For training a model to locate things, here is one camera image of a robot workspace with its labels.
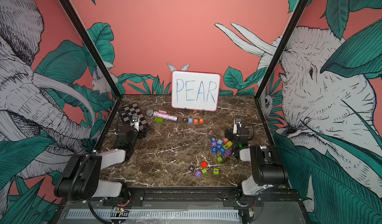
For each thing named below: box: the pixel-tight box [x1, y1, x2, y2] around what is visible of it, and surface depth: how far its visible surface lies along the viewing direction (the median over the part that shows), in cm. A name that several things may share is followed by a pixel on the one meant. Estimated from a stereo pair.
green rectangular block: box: [154, 116, 164, 123], surface depth 106 cm
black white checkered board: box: [119, 102, 150, 131], surface depth 109 cm
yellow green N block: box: [222, 140, 234, 151], surface depth 94 cm
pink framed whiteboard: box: [171, 70, 221, 112], surface depth 107 cm
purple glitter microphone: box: [145, 109, 179, 123], surface depth 106 cm
